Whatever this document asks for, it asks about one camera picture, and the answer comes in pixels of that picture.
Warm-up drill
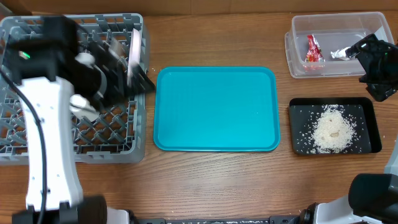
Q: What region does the grey bowl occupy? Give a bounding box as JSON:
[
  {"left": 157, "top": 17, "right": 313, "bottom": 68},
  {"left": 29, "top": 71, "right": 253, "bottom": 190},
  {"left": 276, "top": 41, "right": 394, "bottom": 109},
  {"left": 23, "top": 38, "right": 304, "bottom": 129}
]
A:
[{"left": 75, "top": 52, "right": 95, "bottom": 68}]

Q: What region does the white cup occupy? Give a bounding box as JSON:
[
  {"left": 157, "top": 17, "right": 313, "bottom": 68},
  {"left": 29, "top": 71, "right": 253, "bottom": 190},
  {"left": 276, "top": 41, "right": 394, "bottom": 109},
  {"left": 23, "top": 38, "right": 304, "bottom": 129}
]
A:
[{"left": 70, "top": 95, "right": 100, "bottom": 122}]

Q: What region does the white napkin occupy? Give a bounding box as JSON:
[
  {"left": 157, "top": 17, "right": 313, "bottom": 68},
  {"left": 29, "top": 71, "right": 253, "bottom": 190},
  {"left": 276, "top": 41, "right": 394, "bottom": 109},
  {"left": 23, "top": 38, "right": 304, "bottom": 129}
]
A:
[{"left": 330, "top": 47, "right": 351, "bottom": 61}]

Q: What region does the white dinner plate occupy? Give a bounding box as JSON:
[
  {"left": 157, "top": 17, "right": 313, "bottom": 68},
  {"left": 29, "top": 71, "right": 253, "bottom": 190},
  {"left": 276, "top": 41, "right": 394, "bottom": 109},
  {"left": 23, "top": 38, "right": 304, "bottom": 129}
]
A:
[{"left": 127, "top": 29, "right": 141, "bottom": 88}]

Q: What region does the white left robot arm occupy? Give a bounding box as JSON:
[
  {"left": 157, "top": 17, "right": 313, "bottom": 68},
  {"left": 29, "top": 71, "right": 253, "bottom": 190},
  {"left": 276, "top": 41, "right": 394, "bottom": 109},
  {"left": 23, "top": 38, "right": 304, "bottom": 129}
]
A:
[{"left": 3, "top": 16, "right": 155, "bottom": 223}]

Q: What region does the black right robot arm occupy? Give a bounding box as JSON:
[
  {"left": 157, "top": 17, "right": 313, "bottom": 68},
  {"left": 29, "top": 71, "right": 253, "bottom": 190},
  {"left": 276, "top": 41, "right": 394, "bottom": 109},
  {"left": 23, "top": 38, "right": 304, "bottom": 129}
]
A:
[{"left": 294, "top": 34, "right": 397, "bottom": 223}]

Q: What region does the grey dishwasher rack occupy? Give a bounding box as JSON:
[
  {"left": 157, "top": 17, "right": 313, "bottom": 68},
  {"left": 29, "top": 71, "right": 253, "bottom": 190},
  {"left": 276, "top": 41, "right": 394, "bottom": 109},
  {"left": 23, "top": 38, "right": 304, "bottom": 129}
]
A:
[{"left": 1, "top": 13, "right": 150, "bottom": 166}]

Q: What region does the clear plastic bin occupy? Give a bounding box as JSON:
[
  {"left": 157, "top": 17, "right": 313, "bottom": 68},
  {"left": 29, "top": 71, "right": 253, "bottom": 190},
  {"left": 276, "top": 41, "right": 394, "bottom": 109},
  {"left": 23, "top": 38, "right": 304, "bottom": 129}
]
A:
[{"left": 285, "top": 12, "right": 394, "bottom": 78}]

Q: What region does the leftover rice pile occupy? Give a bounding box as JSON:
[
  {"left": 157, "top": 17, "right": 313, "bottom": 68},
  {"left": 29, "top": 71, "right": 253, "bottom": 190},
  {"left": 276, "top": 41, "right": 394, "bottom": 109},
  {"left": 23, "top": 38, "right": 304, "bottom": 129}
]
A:
[{"left": 295, "top": 104, "right": 366, "bottom": 155}]

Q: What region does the black tray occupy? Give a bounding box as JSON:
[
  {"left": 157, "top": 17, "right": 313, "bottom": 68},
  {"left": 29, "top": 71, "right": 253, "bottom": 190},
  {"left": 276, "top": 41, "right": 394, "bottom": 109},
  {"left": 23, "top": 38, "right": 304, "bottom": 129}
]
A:
[{"left": 289, "top": 97, "right": 382, "bottom": 155}]

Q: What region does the teal plastic tray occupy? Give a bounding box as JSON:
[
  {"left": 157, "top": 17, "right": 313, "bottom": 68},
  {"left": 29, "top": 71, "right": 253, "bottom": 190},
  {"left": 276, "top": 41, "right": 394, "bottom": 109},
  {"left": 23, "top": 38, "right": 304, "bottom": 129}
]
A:
[{"left": 153, "top": 67, "right": 281, "bottom": 152}]

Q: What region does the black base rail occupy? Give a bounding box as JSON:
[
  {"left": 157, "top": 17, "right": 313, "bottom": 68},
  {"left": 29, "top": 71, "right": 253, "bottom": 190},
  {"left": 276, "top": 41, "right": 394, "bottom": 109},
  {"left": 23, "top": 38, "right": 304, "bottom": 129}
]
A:
[{"left": 138, "top": 215, "right": 300, "bottom": 224}]

